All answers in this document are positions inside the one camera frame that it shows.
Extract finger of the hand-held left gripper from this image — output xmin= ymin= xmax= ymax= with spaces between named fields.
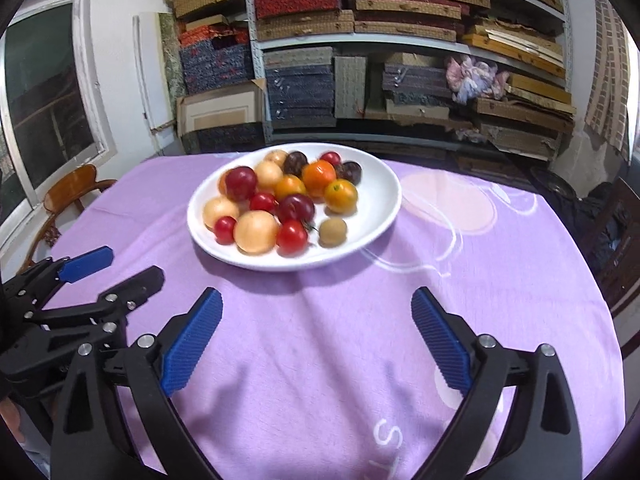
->
xmin=22 ymin=266 xmax=166 ymax=351
xmin=0 ymin=246 xmax=115 ymax=311

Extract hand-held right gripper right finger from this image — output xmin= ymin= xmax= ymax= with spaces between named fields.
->
xmin=410 ymin=286 xmax=584 ymax=480

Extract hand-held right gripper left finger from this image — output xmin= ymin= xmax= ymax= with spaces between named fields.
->
xmin=48 ymin=287 xmax=224 ymax=480

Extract small red cherry tomato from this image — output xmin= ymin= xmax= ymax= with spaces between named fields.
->
xmin=214 ymin=216 xmax=237 ymax=244

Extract red plum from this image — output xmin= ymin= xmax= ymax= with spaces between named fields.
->
xmin=224 ymin=166 xmax=258 ymax=202

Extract white oval plate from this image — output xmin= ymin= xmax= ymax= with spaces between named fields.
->
xmin=187 ymin=143 xmax=403 ymax=272

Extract brown longan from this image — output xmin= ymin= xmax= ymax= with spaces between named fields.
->
xmin=318 ymin=217 xmax=348 ymax=248

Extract dark purple plum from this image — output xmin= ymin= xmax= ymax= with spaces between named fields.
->
xmin=277 ymin=194 xmax=316 ymax=224

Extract dark water chestnut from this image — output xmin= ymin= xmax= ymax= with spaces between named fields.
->
xmin=336 ymin=161 xmax=363 ymax=185
xmin=283 ymin=151 xmax=309 ymax=177

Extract person's left hand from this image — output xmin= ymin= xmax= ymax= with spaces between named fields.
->
xmin=0 ymin=402 xmax=51 ymax=453

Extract light brown wooden chair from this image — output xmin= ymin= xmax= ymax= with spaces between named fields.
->
xmin=22 ymin=164 xmax=118 ymax=263

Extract purple printed tablecloth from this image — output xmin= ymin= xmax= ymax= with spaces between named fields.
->
xmin=0 ymin=152 xmax=628 ymax=480

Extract white framed window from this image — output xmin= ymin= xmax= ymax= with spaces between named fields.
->
xmin=0 ymin=0 xmax=118 ymax=251

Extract dark clothing pile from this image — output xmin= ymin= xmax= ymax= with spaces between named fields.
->
xmin=532 ymin=167 xmax=621 ymax=241

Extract white narrow door panel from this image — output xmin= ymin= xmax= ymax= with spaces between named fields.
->
xmin=132 ymin=12 xmax=173 ymax=157

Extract dark wooden chair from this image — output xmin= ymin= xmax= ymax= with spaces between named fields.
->
xmin=580 ymin=177 xmax=640 ymax=316

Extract torn brown cardboard boxes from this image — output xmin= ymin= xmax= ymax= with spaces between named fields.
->
xmin=452 ymin=120 xmax=563 ymax=162

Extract green marbled panel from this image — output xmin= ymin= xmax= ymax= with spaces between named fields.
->
xmin=157 ymin=12 xmax=187 ymax=98

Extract stack of blue patterned boxes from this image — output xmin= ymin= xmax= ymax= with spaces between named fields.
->
xmin=177 ymin=42 xmax=256 ymax=96

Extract stack of dark blue boxes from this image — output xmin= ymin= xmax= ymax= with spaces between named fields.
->
xmin=264 ymin=62 xmax=337 ymax=128

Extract orange red patterned boxes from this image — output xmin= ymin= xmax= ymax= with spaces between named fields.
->
xmin=177 ymin=25 xmax=251 ymax=48

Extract stack of dark grey boxes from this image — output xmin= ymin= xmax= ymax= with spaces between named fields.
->
xmin=382 ymin=62 xmax=453 ymax=106

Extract pink white cloth bundle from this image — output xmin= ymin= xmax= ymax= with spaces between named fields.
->
xmin=445 ymin=56 xmax=511 ymax=105

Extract olive green upright box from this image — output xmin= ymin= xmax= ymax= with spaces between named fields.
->
xmin=333 ymin=56 xmax=368 ymax=120

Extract grey metal shelf rack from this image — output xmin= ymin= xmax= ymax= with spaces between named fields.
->
xmin=242 ymin=0 xmax=576 ymax=161

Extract stack of yellow wooden boxes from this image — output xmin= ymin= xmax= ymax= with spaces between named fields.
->
xmin=452 ymin=0 xmax=576 ymax=133

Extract checkered beige curtain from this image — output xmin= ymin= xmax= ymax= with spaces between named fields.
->
xmin=584 ymin=0 xmax=632 ymax=162

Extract stack of tan woven boxes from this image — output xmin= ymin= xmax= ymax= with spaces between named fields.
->
xmin=252 ymin=0 xmax=501 ymax=43

